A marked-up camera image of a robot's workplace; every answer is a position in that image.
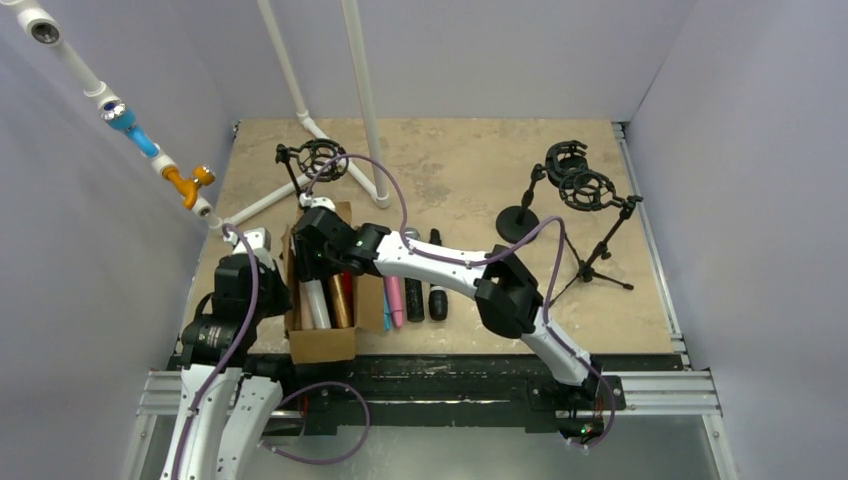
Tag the gold microphone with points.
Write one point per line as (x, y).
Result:
(338, 297)

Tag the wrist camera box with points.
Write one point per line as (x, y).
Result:
(309, 201)
(259, 241)

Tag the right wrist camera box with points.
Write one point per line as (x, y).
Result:
(309, 201)

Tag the tripod mic stand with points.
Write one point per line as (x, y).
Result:
(310, 158)
(592, 193)

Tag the red glitter microphone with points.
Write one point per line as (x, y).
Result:
(347, 284)

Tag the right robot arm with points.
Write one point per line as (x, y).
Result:
(505, 292)

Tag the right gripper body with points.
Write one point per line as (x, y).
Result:
(308, 229)

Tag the aluminium rail frame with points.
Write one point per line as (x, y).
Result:
(655, 385)

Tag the overhead pipe with fittings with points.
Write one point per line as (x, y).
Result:
(42, 27)

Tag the black glitter microphone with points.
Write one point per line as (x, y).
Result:
(414, 301)

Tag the pink microphone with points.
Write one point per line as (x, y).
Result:
(395, 300)

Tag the cardboard box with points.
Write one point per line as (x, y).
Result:
(312, 345)

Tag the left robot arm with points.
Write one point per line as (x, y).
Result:
(225, 401)

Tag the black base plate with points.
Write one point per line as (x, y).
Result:
(466, 390)

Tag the plain black microphone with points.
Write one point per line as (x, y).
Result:
(438, 302)

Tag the white microphone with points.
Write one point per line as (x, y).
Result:
(317, 304)

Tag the white PVC pipe frame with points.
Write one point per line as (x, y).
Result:
(376, 185)

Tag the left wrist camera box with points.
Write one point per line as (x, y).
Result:
(259, 241)

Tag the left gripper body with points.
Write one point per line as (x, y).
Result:
(234, 273)

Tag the blue microphone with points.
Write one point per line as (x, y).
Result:
(387, 315)

